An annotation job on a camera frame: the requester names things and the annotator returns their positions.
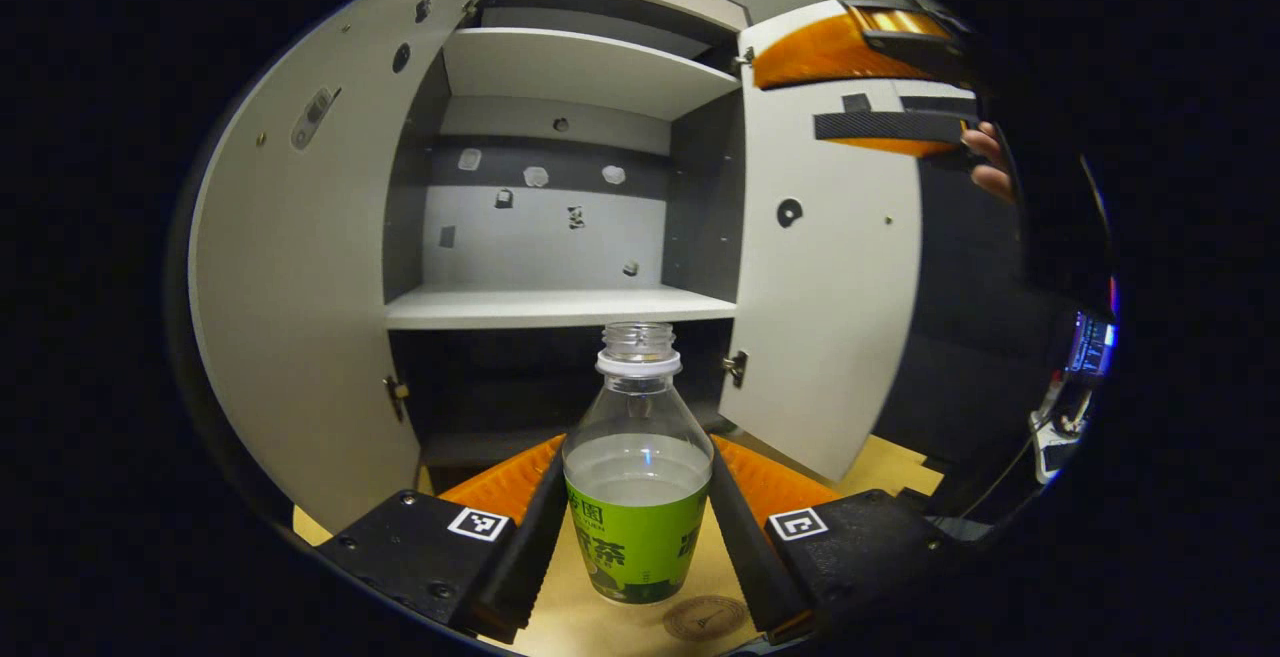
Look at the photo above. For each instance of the white cabinet door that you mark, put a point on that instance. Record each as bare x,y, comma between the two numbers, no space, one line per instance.
830,317
300,287

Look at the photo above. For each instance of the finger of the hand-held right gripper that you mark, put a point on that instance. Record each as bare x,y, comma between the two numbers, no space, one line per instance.
830,52
890,126

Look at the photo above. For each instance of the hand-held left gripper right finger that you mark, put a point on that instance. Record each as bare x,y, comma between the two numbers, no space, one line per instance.
745,557

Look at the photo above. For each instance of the computer monitor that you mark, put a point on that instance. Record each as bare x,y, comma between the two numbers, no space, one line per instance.
1090,342

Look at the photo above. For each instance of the white cabinet shelf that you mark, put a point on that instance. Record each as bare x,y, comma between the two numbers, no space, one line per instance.
560,306
580,72

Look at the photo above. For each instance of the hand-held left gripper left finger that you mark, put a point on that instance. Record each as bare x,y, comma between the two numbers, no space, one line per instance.
530,547

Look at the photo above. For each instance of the white and grey cabinet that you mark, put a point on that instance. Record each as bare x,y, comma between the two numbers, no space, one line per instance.
540,237

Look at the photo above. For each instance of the metal door hinge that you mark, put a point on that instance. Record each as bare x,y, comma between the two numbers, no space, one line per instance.
397,395
737,367
470,5
745,57

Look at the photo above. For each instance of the green label bottle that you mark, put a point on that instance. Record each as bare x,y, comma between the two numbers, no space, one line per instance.
635,537

